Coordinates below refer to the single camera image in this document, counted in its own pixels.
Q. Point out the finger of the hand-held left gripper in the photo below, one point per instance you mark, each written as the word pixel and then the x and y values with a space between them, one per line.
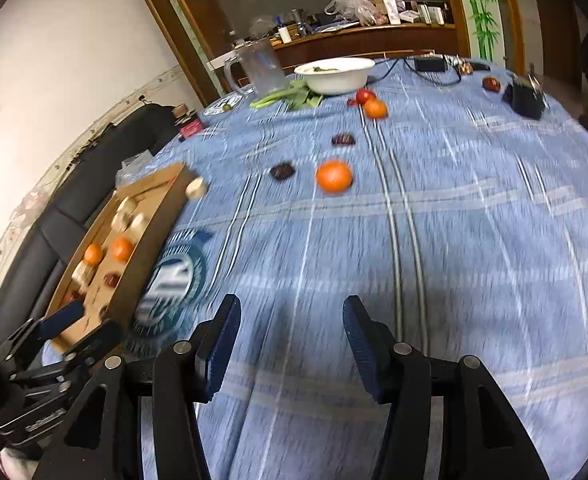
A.
pixel 94 344
pixel 61 320

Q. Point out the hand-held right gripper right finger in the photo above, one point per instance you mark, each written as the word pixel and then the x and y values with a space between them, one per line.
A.
pixel 361 345

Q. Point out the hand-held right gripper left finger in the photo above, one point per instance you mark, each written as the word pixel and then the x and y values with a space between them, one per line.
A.
pixel 219 355

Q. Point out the large corn cob piece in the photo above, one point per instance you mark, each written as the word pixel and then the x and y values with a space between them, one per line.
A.
pixel 83 272

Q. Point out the large red date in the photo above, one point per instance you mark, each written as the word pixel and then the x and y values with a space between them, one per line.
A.
pixel 111 279

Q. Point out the large orange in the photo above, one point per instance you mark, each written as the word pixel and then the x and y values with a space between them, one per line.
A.
pixel 122 249

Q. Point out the brown cardboard box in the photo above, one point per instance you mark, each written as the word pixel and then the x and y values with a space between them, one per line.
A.
pixel 146 250

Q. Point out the black sofa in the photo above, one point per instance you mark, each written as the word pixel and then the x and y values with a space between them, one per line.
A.
pixel 49 230

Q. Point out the clear plastic bag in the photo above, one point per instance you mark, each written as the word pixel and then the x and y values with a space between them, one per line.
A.
pixel 134 166

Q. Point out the blue plaid tablecloth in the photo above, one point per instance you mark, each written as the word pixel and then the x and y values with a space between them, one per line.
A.
pixel 474 210

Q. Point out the red box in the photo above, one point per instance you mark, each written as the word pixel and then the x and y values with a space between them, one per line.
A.
pixel 191 130

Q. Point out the small orange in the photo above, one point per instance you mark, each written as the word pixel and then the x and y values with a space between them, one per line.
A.
pixel 375 109

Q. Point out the small red date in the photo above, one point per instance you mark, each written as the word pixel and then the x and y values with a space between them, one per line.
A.
pixel 351 102

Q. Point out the red tomato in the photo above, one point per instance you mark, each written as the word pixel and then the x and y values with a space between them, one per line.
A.
pixel 365 96

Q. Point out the small patterned plate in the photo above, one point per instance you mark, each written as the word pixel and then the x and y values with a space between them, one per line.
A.
pixel 216 105

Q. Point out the green leafy vegetable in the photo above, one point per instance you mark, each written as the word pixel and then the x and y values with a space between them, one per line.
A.
pixel 294 96

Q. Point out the white bowl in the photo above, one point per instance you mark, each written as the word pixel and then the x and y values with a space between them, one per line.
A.
pixel 339 81

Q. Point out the clear glass pitcher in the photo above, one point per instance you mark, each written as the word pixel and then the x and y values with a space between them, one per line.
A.
pixel 264 67

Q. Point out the black box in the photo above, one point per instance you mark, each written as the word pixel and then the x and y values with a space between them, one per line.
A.
pixel 524 100

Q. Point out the wooden sideboard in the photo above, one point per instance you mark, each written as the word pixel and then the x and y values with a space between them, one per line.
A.
pixel 374 42

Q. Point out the white plastic bag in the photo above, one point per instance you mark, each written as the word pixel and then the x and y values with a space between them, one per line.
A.
pixel 354 9

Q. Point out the white and blue box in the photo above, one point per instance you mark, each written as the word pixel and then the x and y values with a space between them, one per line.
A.
pixel 389 2

